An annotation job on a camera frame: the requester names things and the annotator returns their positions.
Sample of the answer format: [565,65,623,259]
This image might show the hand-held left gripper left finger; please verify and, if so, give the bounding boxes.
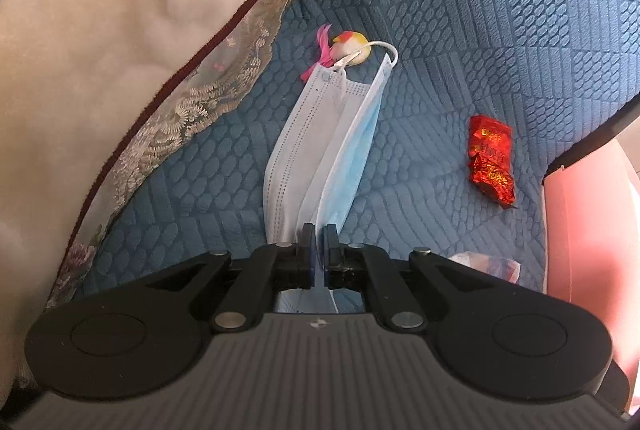
[145,223,317,332]

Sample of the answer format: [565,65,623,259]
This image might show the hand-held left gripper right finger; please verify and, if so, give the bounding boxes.
[324,223,498,332]

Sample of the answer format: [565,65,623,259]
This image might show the blue face mask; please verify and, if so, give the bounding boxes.
[262,40,401,317]

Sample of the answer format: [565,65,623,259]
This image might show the pink cardboard box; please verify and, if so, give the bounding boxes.
[542,137,640,426]

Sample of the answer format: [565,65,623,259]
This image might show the red blue snack wrapper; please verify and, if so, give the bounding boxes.
[446,251,524,285]

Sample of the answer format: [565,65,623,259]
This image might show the grey floral lace cloth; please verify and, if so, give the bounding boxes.
[45,0,331,311]

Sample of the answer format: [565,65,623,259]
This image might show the red foil packet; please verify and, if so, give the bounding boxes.
[468,114,517,211]

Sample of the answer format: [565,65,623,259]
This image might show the small bird toy pink feathers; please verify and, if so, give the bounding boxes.
[301,24,374,84]

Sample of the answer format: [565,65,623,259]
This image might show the blue textured mat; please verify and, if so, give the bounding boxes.
[75,0,640,305]

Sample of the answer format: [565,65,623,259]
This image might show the red black cream striped blanket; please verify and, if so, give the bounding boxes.
[0,0,335,391]

